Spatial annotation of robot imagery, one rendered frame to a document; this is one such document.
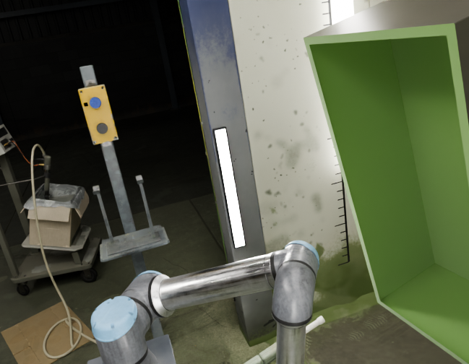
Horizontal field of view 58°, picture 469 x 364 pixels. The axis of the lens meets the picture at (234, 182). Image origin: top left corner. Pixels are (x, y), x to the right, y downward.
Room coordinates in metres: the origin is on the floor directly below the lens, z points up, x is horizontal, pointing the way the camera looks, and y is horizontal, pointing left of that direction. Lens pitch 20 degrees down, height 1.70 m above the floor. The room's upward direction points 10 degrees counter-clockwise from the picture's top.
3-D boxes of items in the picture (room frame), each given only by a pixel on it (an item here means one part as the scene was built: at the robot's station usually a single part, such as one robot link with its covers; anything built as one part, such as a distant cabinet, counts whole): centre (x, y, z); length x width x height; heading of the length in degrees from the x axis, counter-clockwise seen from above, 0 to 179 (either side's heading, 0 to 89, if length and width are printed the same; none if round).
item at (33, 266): (3.18, 1.57, 0.64); 0.73 x 0.50 x 1.27; 94
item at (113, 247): (1.91, 0.54, 0.95); 0.26 x 0.15 x 0.32; 104
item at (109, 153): (2.07, 0.58, 0.82); 0.06 x 0.06 x 1.64; 14
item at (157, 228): (1.93, 0.54, 0.78); 0.31 x 0.23 x 0.01; 104
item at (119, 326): (1.19, 0.46, 0.83); 0.17 x 0.15 x 0.18; 161
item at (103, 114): (2.01, 0.57, 1.42); 0.12 x 0.06 x 0.26; 104
